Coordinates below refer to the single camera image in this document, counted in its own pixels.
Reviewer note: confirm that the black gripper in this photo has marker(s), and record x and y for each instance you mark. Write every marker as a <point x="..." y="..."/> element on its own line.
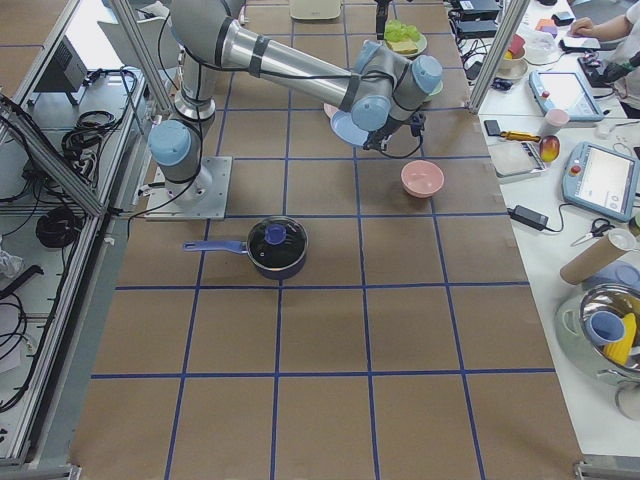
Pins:
<point x="389" y="130"/>

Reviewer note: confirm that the blue plate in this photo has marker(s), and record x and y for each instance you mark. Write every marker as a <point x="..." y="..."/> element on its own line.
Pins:
<point x="345" y="129"/>

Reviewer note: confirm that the pink plate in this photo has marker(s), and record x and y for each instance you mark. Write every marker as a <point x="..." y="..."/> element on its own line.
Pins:
<point x="330" y="110"/>

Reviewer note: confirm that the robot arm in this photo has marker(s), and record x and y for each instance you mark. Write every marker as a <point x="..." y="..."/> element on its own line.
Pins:
<point x="382" y="93"/>
<point x="381" y="17"/>

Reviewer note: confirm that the pink bowl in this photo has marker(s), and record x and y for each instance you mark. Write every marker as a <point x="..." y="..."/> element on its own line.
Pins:
<point x="422" y="179"/>

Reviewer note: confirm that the green bowl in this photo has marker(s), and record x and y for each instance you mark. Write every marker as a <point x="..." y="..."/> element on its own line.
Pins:
<point x="433" y="94"/>

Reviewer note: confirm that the bread slice on plate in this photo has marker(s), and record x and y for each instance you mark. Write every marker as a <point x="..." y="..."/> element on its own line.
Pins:
<point x="405" y="47"/>

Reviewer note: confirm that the green plate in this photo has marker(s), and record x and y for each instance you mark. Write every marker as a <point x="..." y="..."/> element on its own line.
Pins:
<point x="421" y="42"/>

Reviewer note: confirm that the green lettuce leaf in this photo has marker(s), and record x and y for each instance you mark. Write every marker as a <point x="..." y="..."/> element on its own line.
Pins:
<point x="396" y="31"/>

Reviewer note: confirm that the blue saucepan with lid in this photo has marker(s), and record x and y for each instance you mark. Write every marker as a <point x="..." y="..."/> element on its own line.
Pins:
<point x="277" y="247"/>

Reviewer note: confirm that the white toaster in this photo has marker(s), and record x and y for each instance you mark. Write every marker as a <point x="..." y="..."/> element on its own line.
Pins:
<point x="315" y="10"/>

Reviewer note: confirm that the black power adapter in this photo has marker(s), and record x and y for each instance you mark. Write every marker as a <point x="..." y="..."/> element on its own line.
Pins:
<point x="528" y="217"/>

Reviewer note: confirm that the red yellow mango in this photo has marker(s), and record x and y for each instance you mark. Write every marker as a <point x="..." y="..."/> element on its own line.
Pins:
<point x="549" y="148"/>

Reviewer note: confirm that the white cup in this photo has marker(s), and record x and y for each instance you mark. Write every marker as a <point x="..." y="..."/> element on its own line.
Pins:
<point x="554" y="120"/>

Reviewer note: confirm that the blue teach pendant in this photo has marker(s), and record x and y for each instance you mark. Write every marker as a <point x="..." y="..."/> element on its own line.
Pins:
<point x="601" y="180"/>
<point x="567" y="91"/>

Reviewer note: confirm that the scissors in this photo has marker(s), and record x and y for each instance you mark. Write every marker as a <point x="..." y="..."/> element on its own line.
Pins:
<point x="599" y="227"/>

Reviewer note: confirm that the cardboard tube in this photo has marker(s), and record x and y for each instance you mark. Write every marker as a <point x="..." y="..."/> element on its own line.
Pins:
<point x="616" y="243"/>

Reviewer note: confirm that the silver metal bowl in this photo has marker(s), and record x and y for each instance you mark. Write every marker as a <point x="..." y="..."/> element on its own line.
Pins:
<point x="598" y="331"/>

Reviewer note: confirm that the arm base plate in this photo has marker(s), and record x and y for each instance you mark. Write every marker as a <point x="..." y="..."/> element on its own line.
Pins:
<point x="206" y="198"/>

